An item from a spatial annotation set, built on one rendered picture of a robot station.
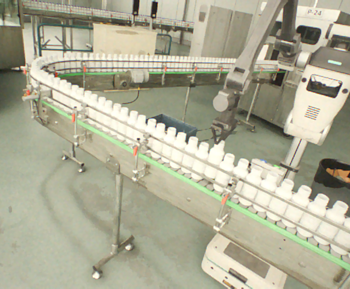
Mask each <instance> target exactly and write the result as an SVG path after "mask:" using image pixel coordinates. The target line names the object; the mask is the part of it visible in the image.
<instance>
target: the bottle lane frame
mask: <svg viewBox="0 0 350 289"><path fill-rule="evenodd" d="M42 107H43V108H45V109H46V114H47V115H49V116H50V117H47V121H48V124H45V123H44V126H45V127H46V128H48V129H50V130H51V131H53V132H54V133H56V134H58V135H59V136H61V137H62V138H63V139H65V140H67V141H68V142H70V143H72V144H73V145H74V142H75V139H74V137H73V136H74V135H75V130H74V122H72V116H68V115H67V114H66V113H65V112H64V111H61V110H59V109H58V108H55V107H53V106H52V105H49V104H48V103H46V102H44V101H42ZM41 124H42V125H43V123H42V121H41ZM77 129H78V135H82V134H84V129H86V134H84V135H83V136H81V137H80V139H79V143H81V142H83V141H84V136H86V141H85V142H84V143H81V144H80V145H79V146H78V148H80V149H81V150H83V151H84V152H86V153H88V154H89V155H91V156H93V157H95V158H97V159H98V160H100V161H102V162H103V163H105V164H106V160H107V156H108V155H110V156H112V157H113V158H115V159H117V160H118V162H119V164H120V165H119V173H120V174H121V175H123V176H125V177H127V178H128V179H130V180H132V178H133V176H134V174H133V170H134V163H135V156H134V149H132V150H131V149H130V148H129V147H128V145H127V146H126V145H124V144H122V143H120V142H119V141H118V140H115V139H113V138H112V137H110V136H109V135H107V134H104V133H103V132H101V131H99V130H98V129H95V128H93V127H91V126H89V125H87V124H85V123H84V122H82V121H80V120H78V119H77ZM143 162H146V169H144V170H145V171H146V174H145V176H143V177H142V178H140V179H139V181H138V182H137V184H138V185H140V186H142V187H143V188H145V189H147V190H149V191H150V192H151V193H153V194H155V195H157V196H158V197H160V198H162V199H163V200H165V201H166V202H168V203H169V204H171V205H173V206H174V207H176V208H178V209H179V210H181V211H182V212H184V213H186V214H187V215H189V216H190V217H193V218H194V219H196V220H197V221H199V222H201V223H203V224H204V225H206V226H208V227H209V228H211V229H212V230H213V228H214V226H215V223H216V219H217V216H218V214H219V210H220V206H221V201H222V198H221V195H222V194H220V195H218V194H217V193H215V192H214V190H212V191H211V190H209V189H207V188H206V186H205V187H203V186H201V185H200V184H198V183H199V182H194V181H192V180H191V178H190V179H188V178H186V177H184V175H180V174H179V173H177V171H176V172H174V171H173V170H171V169H170V168H167V167H166V166H165V165H164V164H160V163H158V162H157V161H155V160H153V159H151V157H150V158H149V157H147V156H146V155H145V154H141V153H139V160H138V167H137V170H141V169H142V168H143ZM230 200H231V198H230V199H228V200H227V204H226V206H225V208H224V211H223V214H222V217H221V219H222V218H223V217H224V216H225V215H226V211H227V209H228V208H229V209H231V210H232V212H231V215H230V216H227V218H229V219H228V221H227V223H225V224H224V225H223V226H222V227H221V231H220V232H218V233H219V234H220V235H222V236H224V237H225V238H227V239H229V240H230V241H232V242H233V243H235V244H237V245H238V246H240V247H242V248H244V249H245V250H247V251H249V252H250V253H252V254H254V255H255V256H257V257H258V258H259V259H262V260H263V261H264V262H266V263H268V264H270V265H272V266H274V267H275V268H277V269H278V270H280V271H282V272H283V273H285V274H287V275H289V276H290V277H292V278H293V279H295V280H297V281H299V282H301V283H302V284H304V285H305V286H307V287H308V288H310V289H337V287H338V286H339V285H340V284H341V283H342V282H343V281H344V279H345V278H346V277H347V276H348V274H349V273H350V264H349V263H346V262H344V261H343V260H342V257H340V258H337V257H335V256H334V255H332V254H330V250H329V251H328V252H326V251H324V250H322V249H321V248H319V246H318V245H317V246H314V245H312V244H310V243H309V242H308V239H306V240H303V239H301V238H299V237H297V233H295V234H292V233H290V232H288V231H286V228H284V229H283V228H280V227H279V226H277V225H276V222H275V223H271V222H270V221H268V220H266V217H265V218H262V217H260V216H258V215H257V212H256V213H255V214H253V213H252V212H250V211H248V207H247V208H243V207H241V206H240V205H239V203H237V204H236V203H234V202H232V201H230ZM347 289H350V284H349V287H348V288H347Z"/></svg>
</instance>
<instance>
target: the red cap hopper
mask: <svg viewBox="0 0 350 289"><path fill-rule="evenodd" d="M69 5H70V7H71V5H72V0H69ZM72 21H73V20H70V22H69V25H72ZM31 24H32V31H33V48H34V53H33V55H39V54H38V53H37V50H36V48H38V51H39V43H38V38H39V37H38V30H37V41H36V32H35V25H34V16H31ZM38 25H39V17H38V16H36V26H37V27H38ZM69 34H70V47H69V46H68V45H67V44H66V27H64V49H73V35H72V28H69ZM55 38H56V39H57V40H58V41H59V42H60V43H61V44H62V41H61V40H60V39H59V38H58V37H57V36H55ZM49 41H50V39H48V40H47V41H46V42H45V43H44V44H42V43H41V45H42V46H41V47H42V48H44V46H63V44H62V45H53V44H47V43H48V42H49ZM39 56H40V55H39Z"/></svg>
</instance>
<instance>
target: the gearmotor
mask: <svg viewBox="0 0 350 289"><path fill-rule="evenodd" d="M148 80H149V73H148V71H147V70H145V69H128V70H127V72H125V73H117V74H115V76H114V89H115V90H117V89H118V90H129V89H130V83H139V90H140V83H141V82H148ZM138 97H139V92H138ZM138 97H137V98H138ZM137 98H136V99H137ZM136 99H135V100H136ZM135 100H134V101H135ZM132 102H133V101H132ZM132 102H127V103H132ZM127 103H122V104H127Z"/></svg>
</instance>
